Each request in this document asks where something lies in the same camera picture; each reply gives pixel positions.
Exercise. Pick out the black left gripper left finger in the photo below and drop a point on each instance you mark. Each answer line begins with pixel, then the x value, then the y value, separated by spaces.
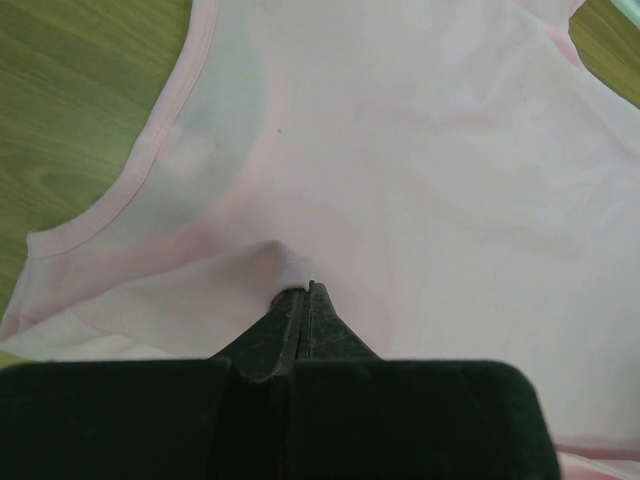
pixel 217 418

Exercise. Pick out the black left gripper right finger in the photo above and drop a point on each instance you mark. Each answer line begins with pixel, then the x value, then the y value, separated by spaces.
pixel 355 416

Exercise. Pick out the light pink t-shirt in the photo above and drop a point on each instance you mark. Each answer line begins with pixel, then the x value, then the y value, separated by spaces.
pixel 453 174

